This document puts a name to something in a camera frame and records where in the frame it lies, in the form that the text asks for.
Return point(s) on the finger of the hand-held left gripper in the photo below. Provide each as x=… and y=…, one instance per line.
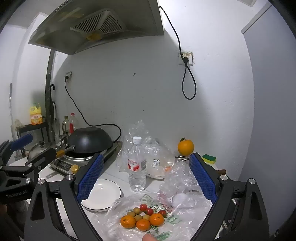
x=22, y=141
x=42, y=157

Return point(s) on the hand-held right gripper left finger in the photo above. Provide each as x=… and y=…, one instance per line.
x=90, y=178

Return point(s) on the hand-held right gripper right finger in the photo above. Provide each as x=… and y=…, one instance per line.
x=203, y=178

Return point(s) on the white plate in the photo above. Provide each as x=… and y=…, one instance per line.
x=104, y=192

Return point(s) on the green printed plastic bag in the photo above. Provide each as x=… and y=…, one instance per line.
x=185, y=222

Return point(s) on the red cherry tomato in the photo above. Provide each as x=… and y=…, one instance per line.
x=162, y=213
x=143, y=207
x=149, y=211

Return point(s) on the green kiwi berry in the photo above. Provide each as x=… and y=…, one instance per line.
x=137, y=210
x=131, y=213

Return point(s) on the small mandarin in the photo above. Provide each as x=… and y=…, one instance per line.
x=128, y=222
x=156, y=219
x=143, y=225

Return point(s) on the person's right hand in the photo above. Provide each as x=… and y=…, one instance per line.
x=149, y=237

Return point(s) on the white rag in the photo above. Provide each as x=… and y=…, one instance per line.
x=19, y=123

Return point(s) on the black metal rack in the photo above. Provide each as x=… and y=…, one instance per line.
x=34, y=126

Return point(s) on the yellow green sponge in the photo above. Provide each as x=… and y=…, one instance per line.
x=209, y=159

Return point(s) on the steel induction cooker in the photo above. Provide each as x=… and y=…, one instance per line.
x=62, y=164

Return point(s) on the crumpled clear plastic bag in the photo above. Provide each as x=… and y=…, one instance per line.
x=178, y=176

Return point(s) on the metal utensil holder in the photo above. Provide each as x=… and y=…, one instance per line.
x=63, y=141

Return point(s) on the yellow detergent bottle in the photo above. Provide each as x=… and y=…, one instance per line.
x=35, y=115

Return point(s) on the white crumpled tissue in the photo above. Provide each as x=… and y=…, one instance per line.
x=182, y=199

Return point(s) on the clear plastic box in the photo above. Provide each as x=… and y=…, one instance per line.
x=181, y=158

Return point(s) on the grey metal pole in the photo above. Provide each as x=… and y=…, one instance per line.
x=11, y=111

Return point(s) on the large orange with stem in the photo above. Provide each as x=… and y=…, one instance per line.
x=185, y=147

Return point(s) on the dark oil bottle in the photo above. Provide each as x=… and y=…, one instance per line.
x=66, y=126

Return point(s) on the red label bottle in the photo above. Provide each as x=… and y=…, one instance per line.
x=72, y=126

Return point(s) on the clear water bottle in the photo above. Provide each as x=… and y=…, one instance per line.
x=137, y=162

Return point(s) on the black umbrella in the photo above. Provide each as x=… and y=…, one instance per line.
x=50, y=92

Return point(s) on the grey range hood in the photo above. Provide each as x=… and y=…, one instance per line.
x=69, y=34

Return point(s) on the white wall socket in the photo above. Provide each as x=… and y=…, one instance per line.
x=189, y=55

